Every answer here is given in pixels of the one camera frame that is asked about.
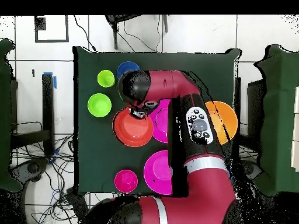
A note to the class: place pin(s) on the black pedestal foot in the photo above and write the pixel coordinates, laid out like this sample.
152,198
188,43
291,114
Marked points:
32,168
248,169

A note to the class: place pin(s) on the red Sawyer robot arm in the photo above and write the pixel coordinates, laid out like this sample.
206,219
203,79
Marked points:
177,84

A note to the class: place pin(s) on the small dark blue bowl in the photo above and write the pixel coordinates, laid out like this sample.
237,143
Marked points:
127,66

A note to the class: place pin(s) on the white boxes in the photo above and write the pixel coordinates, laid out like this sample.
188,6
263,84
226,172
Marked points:
296,151

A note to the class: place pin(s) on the red-orange wide bowl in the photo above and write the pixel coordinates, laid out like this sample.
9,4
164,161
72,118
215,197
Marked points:
133,130

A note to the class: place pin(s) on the small magenta bowl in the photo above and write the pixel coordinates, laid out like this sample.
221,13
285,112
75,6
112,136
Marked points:
126,181

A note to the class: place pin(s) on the large orange bowl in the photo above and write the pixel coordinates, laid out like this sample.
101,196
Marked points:
227,116

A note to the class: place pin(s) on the black square frame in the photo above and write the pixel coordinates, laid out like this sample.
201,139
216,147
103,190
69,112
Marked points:
67,28

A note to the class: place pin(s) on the small green bowl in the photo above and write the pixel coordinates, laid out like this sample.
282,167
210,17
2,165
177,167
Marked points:
99,105

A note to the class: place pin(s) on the black metal frame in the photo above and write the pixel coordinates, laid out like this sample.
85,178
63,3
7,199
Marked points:
30,137

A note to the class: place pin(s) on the large pink bowl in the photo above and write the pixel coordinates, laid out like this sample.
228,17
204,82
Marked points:
156,172
161,121

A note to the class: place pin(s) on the black power box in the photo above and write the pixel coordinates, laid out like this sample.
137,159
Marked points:
72,198

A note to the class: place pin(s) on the black metal stand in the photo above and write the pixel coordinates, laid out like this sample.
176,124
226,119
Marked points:
115,35

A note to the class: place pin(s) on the dark green table cloth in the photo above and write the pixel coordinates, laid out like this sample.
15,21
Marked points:
4,70
98,149
280,93

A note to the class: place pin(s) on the black post with blue tape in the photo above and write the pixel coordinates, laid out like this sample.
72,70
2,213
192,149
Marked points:
48,105

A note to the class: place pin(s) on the small black item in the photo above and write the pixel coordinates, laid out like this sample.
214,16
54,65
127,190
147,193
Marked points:
33,73

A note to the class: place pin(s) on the lime green plastic cup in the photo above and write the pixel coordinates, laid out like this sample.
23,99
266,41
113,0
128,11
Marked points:
106,78

